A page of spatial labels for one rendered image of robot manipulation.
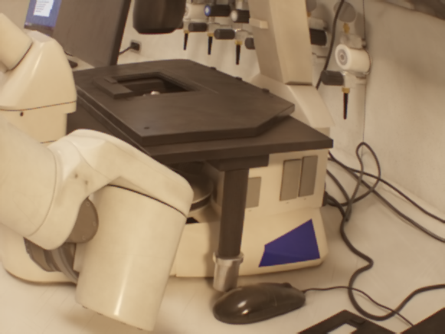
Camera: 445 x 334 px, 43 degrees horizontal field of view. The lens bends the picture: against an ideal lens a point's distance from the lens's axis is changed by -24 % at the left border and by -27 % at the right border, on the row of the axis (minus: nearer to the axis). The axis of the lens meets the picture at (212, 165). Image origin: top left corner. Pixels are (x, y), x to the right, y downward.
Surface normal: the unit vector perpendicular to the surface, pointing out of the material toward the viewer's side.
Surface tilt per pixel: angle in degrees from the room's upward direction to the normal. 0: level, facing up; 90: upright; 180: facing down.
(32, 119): 90
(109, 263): 54
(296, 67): 90
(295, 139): 0
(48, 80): 86
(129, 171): 77
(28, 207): 100
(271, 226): 48
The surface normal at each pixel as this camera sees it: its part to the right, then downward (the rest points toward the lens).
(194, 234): 0.33, -0.13
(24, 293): 0.07, -0.95
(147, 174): 0.74, 0.04
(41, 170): 0.79, -0.29
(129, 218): 0.03, -0.26
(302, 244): 0.38, -0.40
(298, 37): 0.46, 0.31
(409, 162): -0.88, 0.09
